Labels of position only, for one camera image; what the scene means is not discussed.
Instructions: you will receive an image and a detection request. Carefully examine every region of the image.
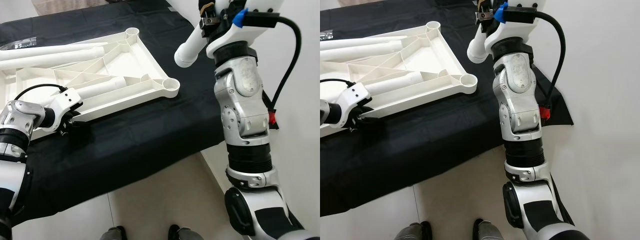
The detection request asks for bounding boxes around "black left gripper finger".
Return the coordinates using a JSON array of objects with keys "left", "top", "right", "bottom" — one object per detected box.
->
[
  {"left": 72, "top": 120, "right": 94, "bottom": 141},
  {"left": 361, "top": 116, "right": 387, "bottom": 133}
]

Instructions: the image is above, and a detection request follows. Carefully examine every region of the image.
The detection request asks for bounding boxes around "white plastic children table top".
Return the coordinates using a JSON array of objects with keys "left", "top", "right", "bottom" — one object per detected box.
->
[
  {"left": 0, "top": 27, "right": 181, "bottom": 141},
  {"left": 320, "top": 21, "right": 478, "bottom": 138}
]

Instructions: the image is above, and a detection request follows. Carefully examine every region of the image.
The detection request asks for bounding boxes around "black tablecloth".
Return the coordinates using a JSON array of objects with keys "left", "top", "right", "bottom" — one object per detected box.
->
[
  {"left": 0, "top": 0, "right": 281, "bottom": 226},
  {"left": 320, "top": 0, "right": 575, "bottom": 218}
]

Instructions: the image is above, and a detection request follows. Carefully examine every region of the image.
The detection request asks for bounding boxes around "beige cloth covered shelf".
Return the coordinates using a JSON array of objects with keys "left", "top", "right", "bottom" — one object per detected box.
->
[{"left": 32, "top": 0, "right": 108, "bottom": 16}]

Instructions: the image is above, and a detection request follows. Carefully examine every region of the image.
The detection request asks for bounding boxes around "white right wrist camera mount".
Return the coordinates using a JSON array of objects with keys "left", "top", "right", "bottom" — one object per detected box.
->
[
  {"left": 205, "top": 0, "right": 273, "bottom": 57},
  {"left": 487, "top": 0, "right": 543, "bottom": 53}
]

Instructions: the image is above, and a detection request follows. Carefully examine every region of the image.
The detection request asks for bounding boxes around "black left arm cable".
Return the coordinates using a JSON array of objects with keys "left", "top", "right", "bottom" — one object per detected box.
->
[
  {"left": 320, "top": 77, "right": 357, "bottom": 93},
  {"left": 14, "top": 84, "right": 68, "bottom": 103}
]

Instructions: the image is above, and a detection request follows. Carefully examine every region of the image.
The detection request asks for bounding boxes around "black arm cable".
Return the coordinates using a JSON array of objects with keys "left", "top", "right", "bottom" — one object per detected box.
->
[
  {"left": 320, "top": 77, "right": 357, "bottom": 93},
  {"left": 495, "top": 2, "right": 567, "bottom": 123},
  {"left": 14, "top": 84, "right": 68, "bottom": 103},
  {"left": 232, "top": 9, "right": 303, "bottom": 126}
]

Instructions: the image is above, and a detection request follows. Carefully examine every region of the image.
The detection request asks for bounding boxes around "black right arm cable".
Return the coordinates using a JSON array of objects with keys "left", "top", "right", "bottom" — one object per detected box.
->
[
  {"left": 232, "top": 9, "right": 303, "bottom": 126},
  {"left": 495, "top": 2, "right": 567, "bottom": 123}
]

